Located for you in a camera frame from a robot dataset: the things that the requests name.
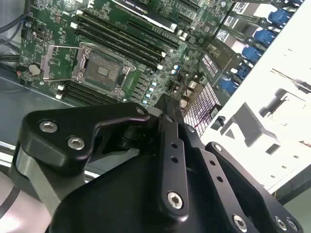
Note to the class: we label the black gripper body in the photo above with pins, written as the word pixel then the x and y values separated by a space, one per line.
pixel 116 201

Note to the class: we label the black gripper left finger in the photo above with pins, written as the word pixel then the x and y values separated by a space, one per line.
pixel 73 121

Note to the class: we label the metal socket cover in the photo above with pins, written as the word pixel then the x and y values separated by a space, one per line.
pixel 46 60

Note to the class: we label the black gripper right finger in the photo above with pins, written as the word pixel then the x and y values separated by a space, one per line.
pixel 227 194

